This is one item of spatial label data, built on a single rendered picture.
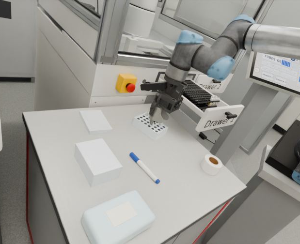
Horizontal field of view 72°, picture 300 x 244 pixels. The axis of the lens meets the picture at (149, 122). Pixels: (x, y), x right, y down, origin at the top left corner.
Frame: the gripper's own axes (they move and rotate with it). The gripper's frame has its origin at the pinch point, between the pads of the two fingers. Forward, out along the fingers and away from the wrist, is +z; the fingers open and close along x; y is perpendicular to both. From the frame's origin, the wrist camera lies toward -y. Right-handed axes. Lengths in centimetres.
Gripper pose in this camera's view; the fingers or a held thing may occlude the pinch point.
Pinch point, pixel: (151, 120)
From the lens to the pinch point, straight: 83.3
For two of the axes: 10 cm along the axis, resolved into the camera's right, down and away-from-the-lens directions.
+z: -3.1, 8.0, 5.1
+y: 7.7, 5.3, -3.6
